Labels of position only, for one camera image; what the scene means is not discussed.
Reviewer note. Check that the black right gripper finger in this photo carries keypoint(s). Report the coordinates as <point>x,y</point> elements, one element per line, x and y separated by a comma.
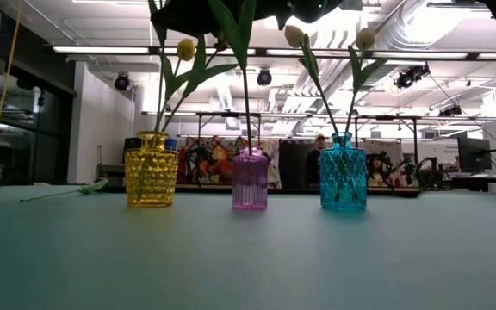
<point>274,10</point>

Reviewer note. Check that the yellow glass vase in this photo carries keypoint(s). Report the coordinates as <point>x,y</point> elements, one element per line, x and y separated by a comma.
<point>151,172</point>

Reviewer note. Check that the dark purple tulip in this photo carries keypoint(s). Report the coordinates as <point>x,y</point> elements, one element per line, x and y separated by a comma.
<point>93,186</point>
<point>237,34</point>

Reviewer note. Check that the blue glass vase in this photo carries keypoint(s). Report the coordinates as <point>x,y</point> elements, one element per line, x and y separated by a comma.
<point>342,176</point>

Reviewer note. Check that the purple glass vase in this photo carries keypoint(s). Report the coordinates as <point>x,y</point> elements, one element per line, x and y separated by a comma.
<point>250,181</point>

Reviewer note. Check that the colourful wall banner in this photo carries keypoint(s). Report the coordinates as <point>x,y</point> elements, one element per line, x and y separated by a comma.
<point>213,161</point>

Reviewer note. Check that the black metal table frame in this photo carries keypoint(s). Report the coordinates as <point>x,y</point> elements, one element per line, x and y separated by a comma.
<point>282,190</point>

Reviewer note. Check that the black ceiling camera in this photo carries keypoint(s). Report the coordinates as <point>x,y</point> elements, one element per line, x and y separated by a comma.
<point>122,82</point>
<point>264,77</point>

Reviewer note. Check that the yellow tulip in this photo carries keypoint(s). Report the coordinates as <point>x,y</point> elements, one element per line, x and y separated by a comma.
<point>205,73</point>
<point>185,49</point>

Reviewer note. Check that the yellow stick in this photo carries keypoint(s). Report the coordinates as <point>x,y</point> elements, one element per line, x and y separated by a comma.
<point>4,86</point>

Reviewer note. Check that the black desk monitor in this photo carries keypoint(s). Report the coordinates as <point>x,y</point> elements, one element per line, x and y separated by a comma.
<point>474,153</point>

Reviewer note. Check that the black spotlight cluster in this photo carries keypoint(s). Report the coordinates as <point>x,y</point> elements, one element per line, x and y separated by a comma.
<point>411,75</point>

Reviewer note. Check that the overhead light bar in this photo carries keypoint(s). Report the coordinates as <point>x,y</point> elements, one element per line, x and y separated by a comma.
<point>101,50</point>

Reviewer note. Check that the person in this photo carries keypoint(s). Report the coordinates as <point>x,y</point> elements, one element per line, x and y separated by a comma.
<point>314,161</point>

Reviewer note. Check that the cream tulip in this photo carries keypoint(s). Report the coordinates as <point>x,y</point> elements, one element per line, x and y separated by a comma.
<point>294,35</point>
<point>365,38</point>

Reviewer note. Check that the teal table mat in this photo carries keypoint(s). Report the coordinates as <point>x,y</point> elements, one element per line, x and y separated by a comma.
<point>248,258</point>

